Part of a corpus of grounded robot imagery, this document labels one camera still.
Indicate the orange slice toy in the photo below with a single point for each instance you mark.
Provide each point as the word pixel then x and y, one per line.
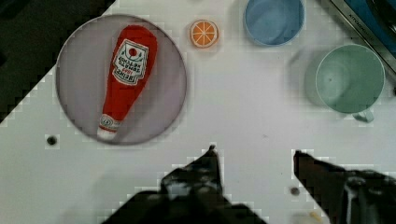
pixel 204 34

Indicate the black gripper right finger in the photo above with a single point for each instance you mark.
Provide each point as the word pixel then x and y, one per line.
pixel 347 196

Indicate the silver blue appliance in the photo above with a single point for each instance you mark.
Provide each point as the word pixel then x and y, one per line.
pixel 373 20

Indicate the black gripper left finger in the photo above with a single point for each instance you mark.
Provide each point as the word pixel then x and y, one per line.
pixel 192 194

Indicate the blue cup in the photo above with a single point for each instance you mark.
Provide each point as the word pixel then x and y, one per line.
pixel 273 23

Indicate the green mug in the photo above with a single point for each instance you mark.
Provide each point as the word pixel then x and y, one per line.
pixel 348 80

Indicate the red plush ketchup bottle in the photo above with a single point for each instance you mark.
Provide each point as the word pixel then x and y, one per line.
pixel 131 64

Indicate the grey round plate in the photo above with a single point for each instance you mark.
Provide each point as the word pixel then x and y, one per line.
pixel 81 77

